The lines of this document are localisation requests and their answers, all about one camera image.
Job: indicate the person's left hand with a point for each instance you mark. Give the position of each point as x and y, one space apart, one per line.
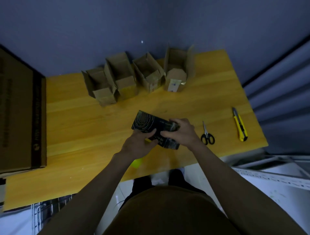
138 145

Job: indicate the person's right hand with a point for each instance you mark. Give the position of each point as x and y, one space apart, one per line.
181 134

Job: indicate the yellow tape roll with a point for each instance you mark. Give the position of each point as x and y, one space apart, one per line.
136 163

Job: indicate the black cardboard box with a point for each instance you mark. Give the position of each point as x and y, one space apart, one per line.
150 123

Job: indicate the brown box with white label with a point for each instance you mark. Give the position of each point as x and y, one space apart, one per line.
176 75

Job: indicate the small carton red label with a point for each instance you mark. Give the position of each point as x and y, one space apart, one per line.
151 77

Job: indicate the small carton yellow tape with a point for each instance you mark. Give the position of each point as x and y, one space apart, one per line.
123 82

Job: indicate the person's right forearm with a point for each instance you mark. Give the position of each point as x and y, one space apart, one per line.
244 193

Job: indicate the person's left forearm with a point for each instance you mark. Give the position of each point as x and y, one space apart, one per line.
80 196

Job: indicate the person's black trousers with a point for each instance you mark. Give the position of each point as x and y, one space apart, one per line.
143 184

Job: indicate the person's brown shirt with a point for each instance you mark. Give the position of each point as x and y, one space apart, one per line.
169 213

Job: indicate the yellow utility knife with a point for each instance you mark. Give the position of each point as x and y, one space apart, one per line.
239 126

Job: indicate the white metal rack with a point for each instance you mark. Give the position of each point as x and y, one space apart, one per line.
278 184

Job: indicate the grey pleated curtain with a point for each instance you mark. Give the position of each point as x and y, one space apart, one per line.
285 96

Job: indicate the large flat brown carton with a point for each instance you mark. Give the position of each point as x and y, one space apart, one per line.
19 113

